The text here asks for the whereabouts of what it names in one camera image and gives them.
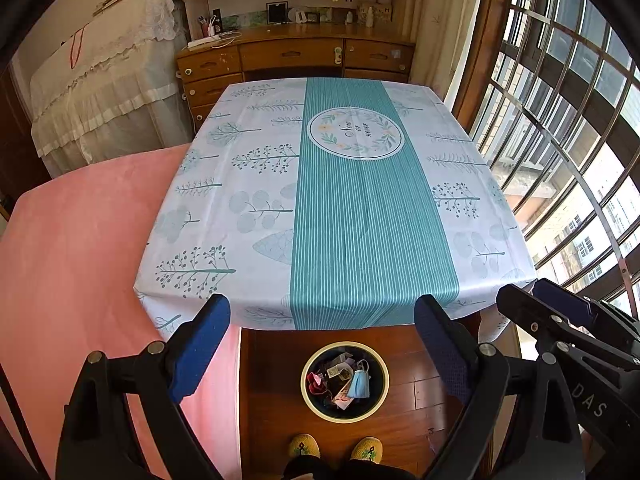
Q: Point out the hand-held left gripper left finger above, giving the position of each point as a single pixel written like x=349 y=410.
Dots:
x=200 y=345

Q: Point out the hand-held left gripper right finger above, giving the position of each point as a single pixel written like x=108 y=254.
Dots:
x=442 y=340

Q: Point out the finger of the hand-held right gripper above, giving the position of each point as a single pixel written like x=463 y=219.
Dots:
x=520 y=305
x=560 y=295

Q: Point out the black bin with yellow rim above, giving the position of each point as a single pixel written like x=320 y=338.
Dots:
x=372 y=400

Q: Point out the blue face mask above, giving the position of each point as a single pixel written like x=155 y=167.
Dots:
x=359 y=385

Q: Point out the person's dark trouser leg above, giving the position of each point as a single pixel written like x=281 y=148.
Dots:
x=300 y=469
x=380 y=471

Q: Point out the pink blanket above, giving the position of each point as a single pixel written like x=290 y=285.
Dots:
x=75 y=260

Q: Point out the leaf print tablecloth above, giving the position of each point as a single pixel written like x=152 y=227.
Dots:
x=350 y=210

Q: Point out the window with metal grille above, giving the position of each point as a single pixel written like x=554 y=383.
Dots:
x=575 y=85

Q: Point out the beige curtain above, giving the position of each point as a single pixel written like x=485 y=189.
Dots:
x=440 y=20

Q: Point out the white power strip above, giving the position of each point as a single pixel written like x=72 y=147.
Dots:
x=202 y=42

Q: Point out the white drawer lock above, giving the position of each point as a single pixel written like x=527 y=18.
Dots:
x=338 y=54

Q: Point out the wooden desk with drawers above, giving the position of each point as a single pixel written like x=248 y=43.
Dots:
x=290 y=52

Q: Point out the pink pen holder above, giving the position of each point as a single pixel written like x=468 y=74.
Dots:
x=202 y=26

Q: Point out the beige storage box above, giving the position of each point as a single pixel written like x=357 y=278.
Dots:
x=382 y=12

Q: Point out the white bottle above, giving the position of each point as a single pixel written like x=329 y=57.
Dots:
x=369 y=15

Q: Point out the black picture frame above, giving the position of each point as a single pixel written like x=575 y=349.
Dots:
x=276 y=12

